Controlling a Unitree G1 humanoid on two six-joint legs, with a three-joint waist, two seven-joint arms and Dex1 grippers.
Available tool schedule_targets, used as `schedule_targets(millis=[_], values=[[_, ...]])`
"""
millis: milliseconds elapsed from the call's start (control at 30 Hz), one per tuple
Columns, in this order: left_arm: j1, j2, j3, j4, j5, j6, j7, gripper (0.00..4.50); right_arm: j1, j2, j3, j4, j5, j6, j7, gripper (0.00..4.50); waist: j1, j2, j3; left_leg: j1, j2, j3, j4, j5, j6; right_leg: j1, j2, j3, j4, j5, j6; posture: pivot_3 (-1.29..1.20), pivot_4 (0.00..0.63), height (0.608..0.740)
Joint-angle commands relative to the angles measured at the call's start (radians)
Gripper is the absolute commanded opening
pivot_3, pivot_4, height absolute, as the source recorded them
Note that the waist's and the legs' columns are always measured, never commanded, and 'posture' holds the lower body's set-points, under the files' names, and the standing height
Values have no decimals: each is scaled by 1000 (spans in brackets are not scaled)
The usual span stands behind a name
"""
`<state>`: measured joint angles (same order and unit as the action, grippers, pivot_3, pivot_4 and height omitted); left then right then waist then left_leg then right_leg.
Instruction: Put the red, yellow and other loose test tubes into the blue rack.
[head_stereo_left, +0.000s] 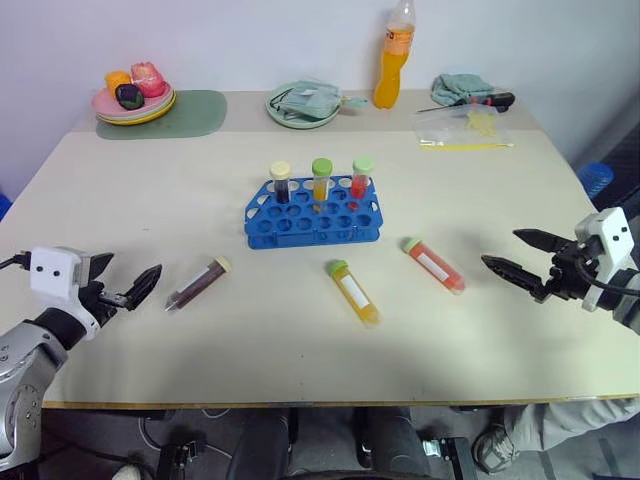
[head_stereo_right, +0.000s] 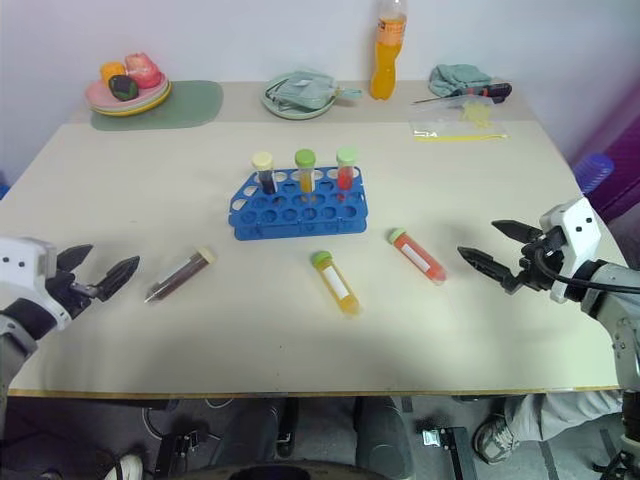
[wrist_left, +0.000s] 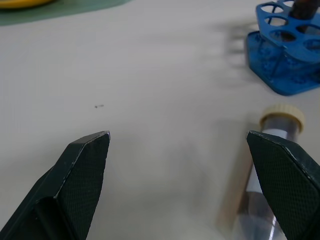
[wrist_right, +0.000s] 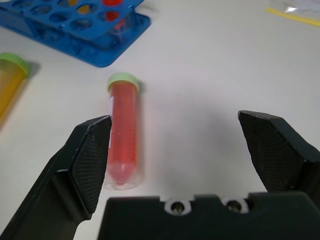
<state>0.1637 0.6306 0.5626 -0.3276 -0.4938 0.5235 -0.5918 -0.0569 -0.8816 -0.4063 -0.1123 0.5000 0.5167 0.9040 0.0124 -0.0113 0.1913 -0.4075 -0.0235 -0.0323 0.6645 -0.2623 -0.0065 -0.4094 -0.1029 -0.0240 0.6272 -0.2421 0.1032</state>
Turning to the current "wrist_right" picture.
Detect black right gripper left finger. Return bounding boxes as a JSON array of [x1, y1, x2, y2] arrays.
[[0, 115, 113, 240]]

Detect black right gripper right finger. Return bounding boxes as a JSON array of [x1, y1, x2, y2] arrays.
[[237, 110, 320, 195]]

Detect red tube green cap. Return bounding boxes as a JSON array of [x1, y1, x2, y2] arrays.
[[101, 72, 145, 191]]

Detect yellow tube green cap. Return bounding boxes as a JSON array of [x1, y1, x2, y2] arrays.
[[0, 52, 32, 126]]

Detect blue tube rack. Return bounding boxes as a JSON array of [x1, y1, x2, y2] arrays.
[[0, 0, 152, 68]]

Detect clear plastic bag yellow strip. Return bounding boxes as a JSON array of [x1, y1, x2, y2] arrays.
[[265, 0, 320, 27]]

